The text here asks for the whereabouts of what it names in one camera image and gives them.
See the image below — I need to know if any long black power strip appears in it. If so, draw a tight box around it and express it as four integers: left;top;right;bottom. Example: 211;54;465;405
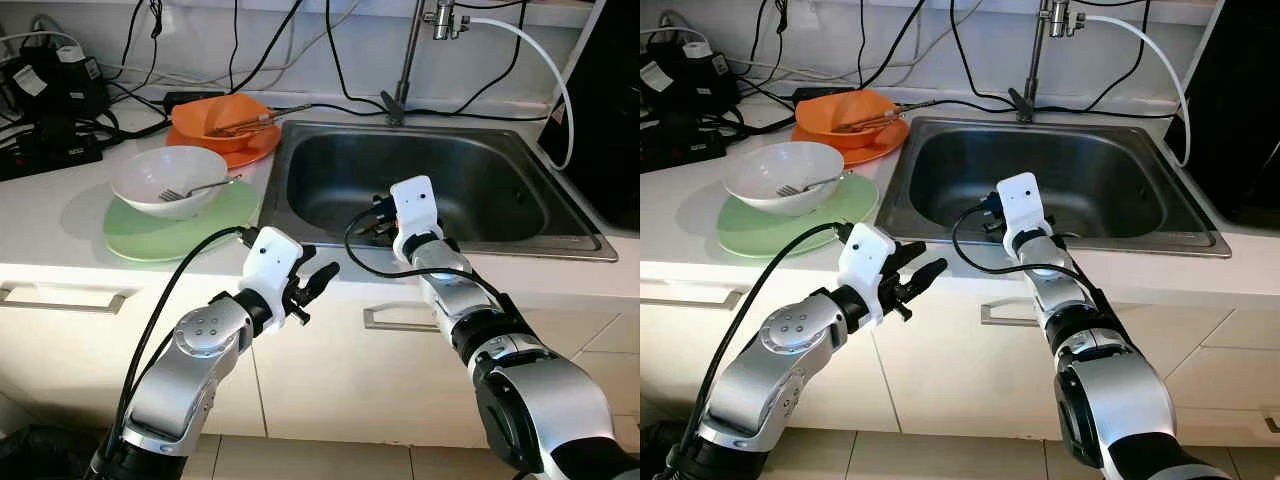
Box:
0;128;106;183
640;118;729;173

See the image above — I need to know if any steel kitchen sink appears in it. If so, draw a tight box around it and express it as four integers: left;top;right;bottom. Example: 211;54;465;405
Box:
875;117;1231;259
258;120;619;263

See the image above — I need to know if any green plate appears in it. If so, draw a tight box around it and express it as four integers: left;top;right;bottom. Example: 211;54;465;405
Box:
103;180;263;263
715;172;881;259

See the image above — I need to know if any orange plate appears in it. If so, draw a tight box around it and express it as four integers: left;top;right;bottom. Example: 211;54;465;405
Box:
165;125;283;171
790;120;911;167

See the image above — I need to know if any white cable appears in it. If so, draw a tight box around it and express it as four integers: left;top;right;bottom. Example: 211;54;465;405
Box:
640;25;703;47
0;28;76;56

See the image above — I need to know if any white faucet hose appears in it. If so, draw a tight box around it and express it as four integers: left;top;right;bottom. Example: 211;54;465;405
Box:
1085;14;1191;168
465;17;574;171

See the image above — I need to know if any black charger box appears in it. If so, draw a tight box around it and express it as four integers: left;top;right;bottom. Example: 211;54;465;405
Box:
0;45;111;126
640;42;741;119

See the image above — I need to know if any white cabinet door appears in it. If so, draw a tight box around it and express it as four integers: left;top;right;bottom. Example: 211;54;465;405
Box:
250;275;601;449
640;262;906;436
880;270;1216;446
0;262;266;439

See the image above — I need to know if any metal cabinet handle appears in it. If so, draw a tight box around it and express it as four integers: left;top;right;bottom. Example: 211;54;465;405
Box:
980;298;1051;328
640;280;746;313
363;303;441;333
0;283;136;316

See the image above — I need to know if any metal fork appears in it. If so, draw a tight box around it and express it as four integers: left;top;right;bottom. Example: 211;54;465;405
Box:
158;176;243;203
776;172;856;198

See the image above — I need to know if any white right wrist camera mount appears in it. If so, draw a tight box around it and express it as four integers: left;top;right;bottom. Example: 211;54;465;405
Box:
997;172;1048;256
390;176;441;263

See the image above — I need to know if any black water dispenser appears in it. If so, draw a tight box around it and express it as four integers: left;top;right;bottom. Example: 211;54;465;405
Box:
538;0;641;231
1165;0;1280;226

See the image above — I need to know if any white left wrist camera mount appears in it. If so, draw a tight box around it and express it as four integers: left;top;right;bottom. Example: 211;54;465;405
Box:
243;227;304;328
838;223;898;326

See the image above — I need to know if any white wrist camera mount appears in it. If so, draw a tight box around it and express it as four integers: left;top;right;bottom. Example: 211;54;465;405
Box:
243;227;304;328
390;176;441;263
997;172;1048;256
838;223;898;326

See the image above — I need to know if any brown wooden chopstick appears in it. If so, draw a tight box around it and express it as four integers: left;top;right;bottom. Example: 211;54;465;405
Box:
838;108;906;134
210;113;281;139
207;103;314;136
835;98;936;131

